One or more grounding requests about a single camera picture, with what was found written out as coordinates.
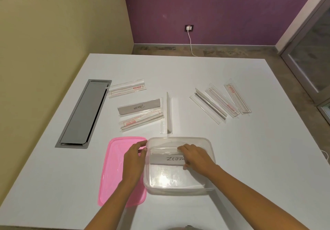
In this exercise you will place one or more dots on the person's right forearm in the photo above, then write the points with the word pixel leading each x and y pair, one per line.
pixel 255 201

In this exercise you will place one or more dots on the clear label holder plain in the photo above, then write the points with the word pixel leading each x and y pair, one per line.
pixel 208 106
pixel 167 114

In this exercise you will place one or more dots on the clear label holder white card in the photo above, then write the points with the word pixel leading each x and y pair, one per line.
pixel 165 159

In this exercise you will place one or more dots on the clear label holder red print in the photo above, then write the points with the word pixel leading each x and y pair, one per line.
pixel 223 103
pixel 237 97
pixel 140 120
pixel 126 88

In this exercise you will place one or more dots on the person's left forearm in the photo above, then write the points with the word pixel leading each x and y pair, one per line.
pixel 117 206

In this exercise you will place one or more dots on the glass door with white frame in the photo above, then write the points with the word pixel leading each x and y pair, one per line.
pixel 309 44

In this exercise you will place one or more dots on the pink plastic lid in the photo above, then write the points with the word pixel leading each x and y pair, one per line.
pixel 113 175

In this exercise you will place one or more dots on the person's left thumb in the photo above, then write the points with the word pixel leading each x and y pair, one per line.
pixel 143 153

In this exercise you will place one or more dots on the person's right thumb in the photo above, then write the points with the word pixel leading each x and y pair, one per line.
pixel 187 165

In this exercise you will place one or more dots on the person's right hand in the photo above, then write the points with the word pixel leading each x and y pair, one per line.
pixel 199 161

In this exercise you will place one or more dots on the clear plastic container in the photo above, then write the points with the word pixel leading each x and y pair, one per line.
pixel 167 181

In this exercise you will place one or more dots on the person's left hand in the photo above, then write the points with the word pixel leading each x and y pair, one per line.
pixel 134 164

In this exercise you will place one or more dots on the clear label holder grey card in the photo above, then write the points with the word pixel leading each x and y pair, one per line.
pixel 139 107

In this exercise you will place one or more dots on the wall socket with white plug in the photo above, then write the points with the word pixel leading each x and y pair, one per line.
pixel 189 28

